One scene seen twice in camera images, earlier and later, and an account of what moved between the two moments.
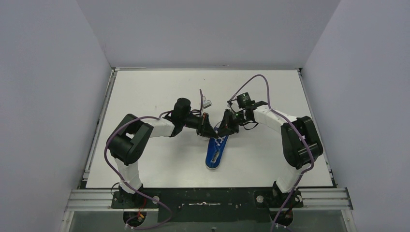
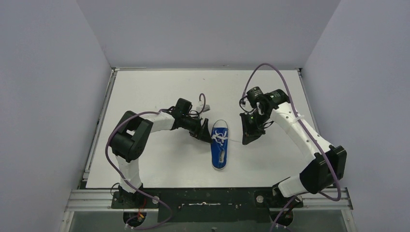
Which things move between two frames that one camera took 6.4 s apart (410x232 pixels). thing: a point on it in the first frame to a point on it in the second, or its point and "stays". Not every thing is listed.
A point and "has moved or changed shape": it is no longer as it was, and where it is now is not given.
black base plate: [208, 205] stays
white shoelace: [217, 139] has moved or changed shape
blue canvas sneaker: [216, 149] has moved or changed shape
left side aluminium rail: [86, 174] stays
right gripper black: [226, 127] to [250, 133]
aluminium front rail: [314, 199] stays
